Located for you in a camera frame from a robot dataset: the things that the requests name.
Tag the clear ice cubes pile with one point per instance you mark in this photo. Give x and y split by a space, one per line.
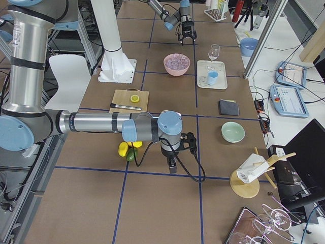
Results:
177 62

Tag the steel cylinder muddler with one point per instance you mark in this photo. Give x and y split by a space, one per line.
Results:
113 105

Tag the wooden paper towel stand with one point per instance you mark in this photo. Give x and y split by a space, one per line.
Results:
250 190

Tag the pink bowl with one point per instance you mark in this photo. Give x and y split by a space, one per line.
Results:
174 72

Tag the blue teach pendant tablet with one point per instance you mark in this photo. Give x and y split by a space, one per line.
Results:
291 74

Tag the cream bear tray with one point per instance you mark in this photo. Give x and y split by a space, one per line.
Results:
202 73

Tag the grey folded cloth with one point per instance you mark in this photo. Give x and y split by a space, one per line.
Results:
227 107

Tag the lemon half slice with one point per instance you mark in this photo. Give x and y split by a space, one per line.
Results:
134 98

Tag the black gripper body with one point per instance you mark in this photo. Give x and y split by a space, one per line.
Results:
169 154
188 27

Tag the wooden cutting board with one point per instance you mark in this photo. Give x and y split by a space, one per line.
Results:
124 98

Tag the blue plastic cup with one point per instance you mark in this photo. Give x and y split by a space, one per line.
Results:
212 77

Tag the black monitor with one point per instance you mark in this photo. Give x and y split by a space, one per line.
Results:
308 163

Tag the white carton on stand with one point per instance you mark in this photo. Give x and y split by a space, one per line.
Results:
252 168

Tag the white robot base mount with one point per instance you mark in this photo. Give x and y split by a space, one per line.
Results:
115 67

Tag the aluminium frame post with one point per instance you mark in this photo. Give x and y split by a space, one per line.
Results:
275 14

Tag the whole yellow lemon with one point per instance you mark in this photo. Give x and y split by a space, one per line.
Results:
123 148

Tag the white wire cup rack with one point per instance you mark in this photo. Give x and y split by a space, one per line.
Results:
216 9

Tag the hanging wine glasses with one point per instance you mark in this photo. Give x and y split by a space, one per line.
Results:
270 226

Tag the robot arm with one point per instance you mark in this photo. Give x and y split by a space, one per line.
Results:
182 16
25 121

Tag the green lime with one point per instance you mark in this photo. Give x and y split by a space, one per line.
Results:
131 154

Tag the green bowl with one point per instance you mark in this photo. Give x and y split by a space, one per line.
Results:
232 132

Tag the red cylinder object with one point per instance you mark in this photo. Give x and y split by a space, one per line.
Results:
237 12

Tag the blue bowl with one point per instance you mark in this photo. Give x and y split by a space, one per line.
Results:
247 46

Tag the clear wine glass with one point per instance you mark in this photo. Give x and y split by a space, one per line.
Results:
213 54

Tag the black camera tripod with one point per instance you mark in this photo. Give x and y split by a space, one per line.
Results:
248 13

